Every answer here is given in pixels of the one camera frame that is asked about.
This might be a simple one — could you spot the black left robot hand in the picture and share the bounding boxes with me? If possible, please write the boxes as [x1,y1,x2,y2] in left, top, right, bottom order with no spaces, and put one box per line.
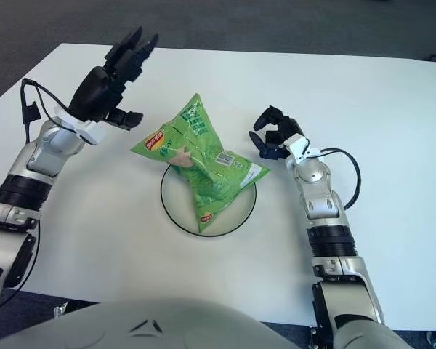
[68,25,160,132]

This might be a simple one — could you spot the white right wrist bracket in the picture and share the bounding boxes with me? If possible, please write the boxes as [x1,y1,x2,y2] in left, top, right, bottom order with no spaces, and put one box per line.
[284,134,323,165]

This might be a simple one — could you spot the white plate with black rim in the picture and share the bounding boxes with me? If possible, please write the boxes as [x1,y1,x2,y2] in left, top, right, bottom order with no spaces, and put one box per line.
[160,162,257,239]

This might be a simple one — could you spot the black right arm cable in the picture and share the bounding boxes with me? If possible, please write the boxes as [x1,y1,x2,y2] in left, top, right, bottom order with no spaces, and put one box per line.
[318,146,361,211]

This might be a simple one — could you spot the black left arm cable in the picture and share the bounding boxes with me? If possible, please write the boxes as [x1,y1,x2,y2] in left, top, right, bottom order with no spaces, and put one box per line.
[0,77,78,307]

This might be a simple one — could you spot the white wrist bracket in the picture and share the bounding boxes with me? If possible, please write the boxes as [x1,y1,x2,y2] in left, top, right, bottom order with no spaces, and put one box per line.
[53,106,108,146]
[284,134,323,165]

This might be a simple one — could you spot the green snack bag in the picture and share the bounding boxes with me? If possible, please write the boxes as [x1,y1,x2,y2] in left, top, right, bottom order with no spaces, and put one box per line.
[130,92,271,234]

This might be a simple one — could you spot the grey robot torso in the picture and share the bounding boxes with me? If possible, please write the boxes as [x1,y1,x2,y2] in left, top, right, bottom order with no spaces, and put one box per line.
[0,296,417,349]

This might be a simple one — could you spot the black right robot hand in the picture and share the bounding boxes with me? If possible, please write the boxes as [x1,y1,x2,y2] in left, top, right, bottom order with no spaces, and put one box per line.
[248,105,308,160]

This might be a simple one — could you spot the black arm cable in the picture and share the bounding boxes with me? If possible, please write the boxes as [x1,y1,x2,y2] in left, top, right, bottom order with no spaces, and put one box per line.
[318,146,361,211]
[0,77,78,307]

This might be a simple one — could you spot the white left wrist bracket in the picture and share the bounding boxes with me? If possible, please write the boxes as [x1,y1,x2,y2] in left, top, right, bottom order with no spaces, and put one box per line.
[53,106,108,146]

